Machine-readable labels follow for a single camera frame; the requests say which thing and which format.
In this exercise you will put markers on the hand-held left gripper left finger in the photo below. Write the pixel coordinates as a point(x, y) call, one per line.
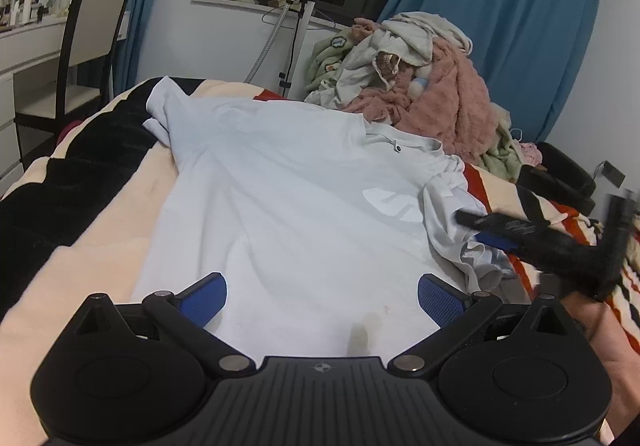
point(202, 300)

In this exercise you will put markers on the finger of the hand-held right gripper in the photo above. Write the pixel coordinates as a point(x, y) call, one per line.
point(492, 228)

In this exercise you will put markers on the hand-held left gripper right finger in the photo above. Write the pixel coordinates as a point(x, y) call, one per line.
point(440, 302)

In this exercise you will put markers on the white t-shirt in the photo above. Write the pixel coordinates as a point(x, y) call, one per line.
point(280, 206)

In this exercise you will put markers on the pile of clothes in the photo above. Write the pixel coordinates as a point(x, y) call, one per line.
point(327, 60)

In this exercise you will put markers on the person's right hand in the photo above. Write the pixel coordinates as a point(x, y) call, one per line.
point(620, 356)

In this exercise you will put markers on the small pink cloth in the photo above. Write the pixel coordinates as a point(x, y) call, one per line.
point(531, 154)

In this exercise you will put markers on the black armchair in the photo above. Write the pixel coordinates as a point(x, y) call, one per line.
point(565, 170)

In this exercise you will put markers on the pink fluffy blanket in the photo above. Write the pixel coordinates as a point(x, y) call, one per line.
point(450, 95)

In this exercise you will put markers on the striped fleece blanket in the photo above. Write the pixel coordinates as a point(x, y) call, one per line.
point(65, 236)

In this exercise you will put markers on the grey-white hooded garment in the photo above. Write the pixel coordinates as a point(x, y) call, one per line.
point(400, 45)

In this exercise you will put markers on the garment steamer stand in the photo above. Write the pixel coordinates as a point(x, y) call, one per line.
point(295, 40)

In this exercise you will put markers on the black and white chair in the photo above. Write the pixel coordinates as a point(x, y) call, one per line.
point(92, 20)

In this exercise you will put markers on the white vanity desk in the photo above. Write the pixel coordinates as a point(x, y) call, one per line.
point(25, 50)

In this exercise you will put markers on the row of cosmetic bottles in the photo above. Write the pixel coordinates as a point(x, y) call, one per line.
point(25, 8)

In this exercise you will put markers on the dark wall socket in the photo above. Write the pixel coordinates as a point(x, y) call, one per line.
point(614, 173)

